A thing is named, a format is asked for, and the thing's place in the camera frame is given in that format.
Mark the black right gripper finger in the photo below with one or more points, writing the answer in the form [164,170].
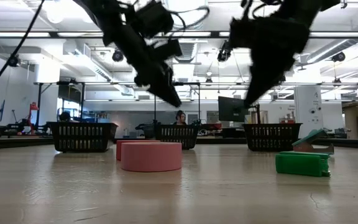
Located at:
[256,84]
[277,76]

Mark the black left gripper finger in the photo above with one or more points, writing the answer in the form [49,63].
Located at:
[168,91]
[152,74]

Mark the pink tape roll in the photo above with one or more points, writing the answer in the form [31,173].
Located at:
[151,157]

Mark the green staple remover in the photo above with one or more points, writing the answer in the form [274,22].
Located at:
[309,137]

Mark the green stapler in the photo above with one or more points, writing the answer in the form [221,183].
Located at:
[297,165]

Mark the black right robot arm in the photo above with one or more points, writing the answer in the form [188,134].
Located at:
[297,7]

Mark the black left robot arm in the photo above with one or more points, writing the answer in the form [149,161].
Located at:
[104,12]

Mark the salmon red tape roll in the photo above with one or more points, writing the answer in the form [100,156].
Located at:
[118,151]

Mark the black ceiling spotlight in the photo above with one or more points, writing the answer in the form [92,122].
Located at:
[117,56]
[339,57]
[13,61]

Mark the person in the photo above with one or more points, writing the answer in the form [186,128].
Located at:
[64,116]
[181,117]

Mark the black computer monitor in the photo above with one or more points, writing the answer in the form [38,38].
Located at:
[232,110]

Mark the black plastic slotted basket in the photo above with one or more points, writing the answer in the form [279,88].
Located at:
[177,135]
[82,137]
[272,137]

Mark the white building pillar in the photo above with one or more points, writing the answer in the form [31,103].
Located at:
[306,118]

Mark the black overhead light beam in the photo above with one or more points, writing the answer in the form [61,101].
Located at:
[53,34]

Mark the red background equipment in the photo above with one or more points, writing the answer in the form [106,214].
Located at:
[33,107]

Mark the black overhead camera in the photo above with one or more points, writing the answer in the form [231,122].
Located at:
[224,54]

